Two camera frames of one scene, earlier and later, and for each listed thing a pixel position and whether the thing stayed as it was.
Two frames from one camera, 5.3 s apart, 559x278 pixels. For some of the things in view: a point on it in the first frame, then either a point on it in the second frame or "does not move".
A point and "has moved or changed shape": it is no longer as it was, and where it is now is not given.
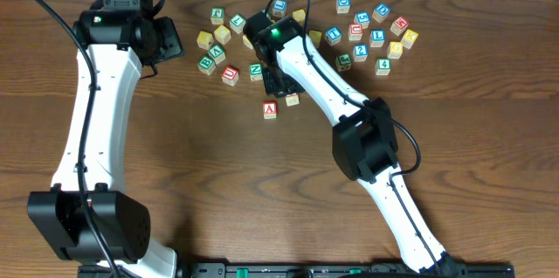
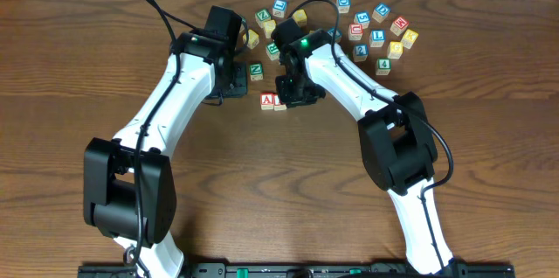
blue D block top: (343, 3) does not move
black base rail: (305, 270) does not move
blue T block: (333, 35) does not move
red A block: (270, 109) has moved or changed shape
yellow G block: (395, 50) does not move
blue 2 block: (360, 52) does not move
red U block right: (355, 31) does not move
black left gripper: (173, 45) -> (240, 87)
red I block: (292, 99) has moved or changed shape
